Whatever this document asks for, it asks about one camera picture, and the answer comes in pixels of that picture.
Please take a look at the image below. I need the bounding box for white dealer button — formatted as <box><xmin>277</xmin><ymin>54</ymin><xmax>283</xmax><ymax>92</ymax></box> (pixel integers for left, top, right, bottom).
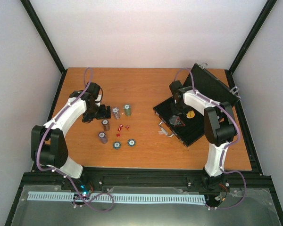
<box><xmin>186</xmin><ymin>110</ymin><xmax>195</xmax><ymax>119</ymax></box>

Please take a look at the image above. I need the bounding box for triangular all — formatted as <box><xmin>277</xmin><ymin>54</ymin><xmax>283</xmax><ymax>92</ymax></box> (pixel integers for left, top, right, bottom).
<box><xmin>174</xmin><ymin>118</ymin><xmax>185</xmax><ymax>127</ymax></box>

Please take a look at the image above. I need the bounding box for black poker set case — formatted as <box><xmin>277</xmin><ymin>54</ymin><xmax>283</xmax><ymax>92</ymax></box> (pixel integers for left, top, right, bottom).
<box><xmin>153</xmin><ymin>64</ymin><xmax>240</xmax><ymax>147</ymax></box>

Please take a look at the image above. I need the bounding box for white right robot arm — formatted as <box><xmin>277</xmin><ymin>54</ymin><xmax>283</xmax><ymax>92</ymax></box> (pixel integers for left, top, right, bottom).
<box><xmin>169</xmin><ymin>81</ymin><xmax>241</xmax><ymax>177</ymax></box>

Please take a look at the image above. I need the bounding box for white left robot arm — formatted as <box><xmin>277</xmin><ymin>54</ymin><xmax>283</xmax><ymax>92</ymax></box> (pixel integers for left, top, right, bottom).
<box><xmin>31</xmin><ymin>82</ymin><xmax>111</xmax><ymax>190</ymax></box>

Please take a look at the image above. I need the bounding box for blue 10 chip stack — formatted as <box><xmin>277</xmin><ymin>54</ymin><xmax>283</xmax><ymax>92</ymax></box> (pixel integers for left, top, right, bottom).
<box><xmin>112</xmin><ymin>107</ymin><xmax>120</xmax><ymax>119</ymax></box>

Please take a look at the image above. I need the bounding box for brown chip stack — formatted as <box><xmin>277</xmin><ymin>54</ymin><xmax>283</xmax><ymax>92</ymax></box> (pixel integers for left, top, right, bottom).
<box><xmin>101</xmin><ymin>119</ymin><xmax>110</xmax><ymax>131</ymax></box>

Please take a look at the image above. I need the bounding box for green 20 chip stack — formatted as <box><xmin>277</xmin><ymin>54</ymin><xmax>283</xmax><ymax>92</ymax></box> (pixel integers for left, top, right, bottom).
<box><xmin>124</xmin><ymin>104</ymin><xmax>132</xmax><ymax>116</ymax></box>

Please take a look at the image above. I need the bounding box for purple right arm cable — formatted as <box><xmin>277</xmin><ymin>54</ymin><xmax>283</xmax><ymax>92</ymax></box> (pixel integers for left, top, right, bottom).
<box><xmin>172</xmin><ymin>68</ymin><xmax>248</xmax><ymax>210</ymax></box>

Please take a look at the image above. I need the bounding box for black aluminium frame rail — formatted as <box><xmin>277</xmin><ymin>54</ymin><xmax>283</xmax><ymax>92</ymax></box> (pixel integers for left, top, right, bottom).
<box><xmin>19</xmin><ymin>169</ymin><xmax>274</xmax><ymax>194</ymax></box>

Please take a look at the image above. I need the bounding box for white perforated cable strip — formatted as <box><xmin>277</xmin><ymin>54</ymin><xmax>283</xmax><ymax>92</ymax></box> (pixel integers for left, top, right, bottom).
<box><xmin>27</xmin><ymin>191</ymin><xmax>206</xmax><ymax>205</ymax></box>

